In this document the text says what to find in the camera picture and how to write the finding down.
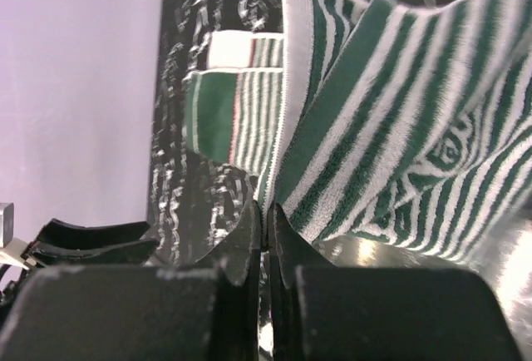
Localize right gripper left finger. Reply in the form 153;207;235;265
1;200;260;360

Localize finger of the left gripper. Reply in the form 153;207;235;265
25;219;158;267

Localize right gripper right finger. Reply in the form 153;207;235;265
268;205;522;360

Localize green white striped towel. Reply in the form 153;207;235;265
185;0;531;264

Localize black marbled table mat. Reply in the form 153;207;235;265
148;0;531;360

